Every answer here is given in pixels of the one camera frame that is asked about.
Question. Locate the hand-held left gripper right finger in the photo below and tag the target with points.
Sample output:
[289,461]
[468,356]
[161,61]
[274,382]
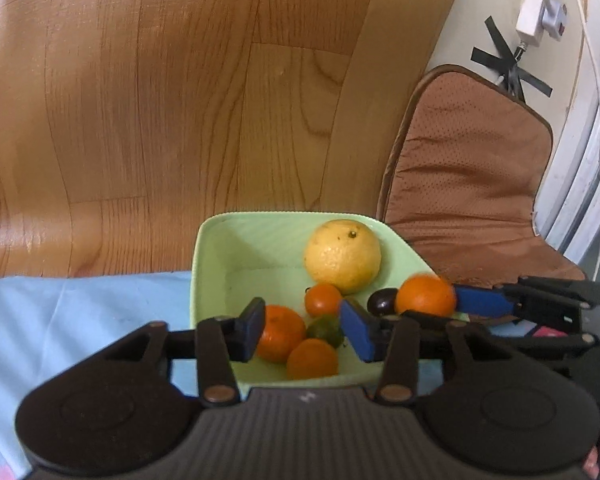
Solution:
[357,332]

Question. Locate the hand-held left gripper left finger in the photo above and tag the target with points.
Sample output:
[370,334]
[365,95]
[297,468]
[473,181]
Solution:
[252,330]

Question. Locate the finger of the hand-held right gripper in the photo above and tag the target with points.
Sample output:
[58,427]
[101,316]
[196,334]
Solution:
[480,300]
[545,344]

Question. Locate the green tomato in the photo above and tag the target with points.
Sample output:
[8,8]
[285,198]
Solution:
[322,330]

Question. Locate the large dark purple tomato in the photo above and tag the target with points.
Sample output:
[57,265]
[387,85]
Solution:
[381,302]

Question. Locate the small mandarin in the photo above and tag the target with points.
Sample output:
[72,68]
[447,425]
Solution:
[323,300]
[312,361]

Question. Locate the large mandarin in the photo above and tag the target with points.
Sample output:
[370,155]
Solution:
[422,295]

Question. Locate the light green plastic basket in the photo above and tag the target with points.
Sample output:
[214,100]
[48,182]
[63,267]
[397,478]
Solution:
[240,255]

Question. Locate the large yellow citrus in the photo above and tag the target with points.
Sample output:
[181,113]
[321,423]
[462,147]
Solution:
[342,257]

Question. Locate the brown perforated cushion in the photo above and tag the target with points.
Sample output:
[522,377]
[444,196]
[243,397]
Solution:
[460,175]

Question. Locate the cartoon printed blanket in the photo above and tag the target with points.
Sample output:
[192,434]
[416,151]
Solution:
[80,320]

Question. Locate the wood-pattern board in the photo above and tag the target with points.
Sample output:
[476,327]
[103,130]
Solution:
[180,110]

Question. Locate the black tape cross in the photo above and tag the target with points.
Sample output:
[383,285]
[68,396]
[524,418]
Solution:
[505,62]

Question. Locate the white plug adapter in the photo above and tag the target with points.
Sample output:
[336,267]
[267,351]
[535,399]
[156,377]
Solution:
[555,20]

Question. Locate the white power strip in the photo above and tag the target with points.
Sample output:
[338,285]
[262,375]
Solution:
[532,5]

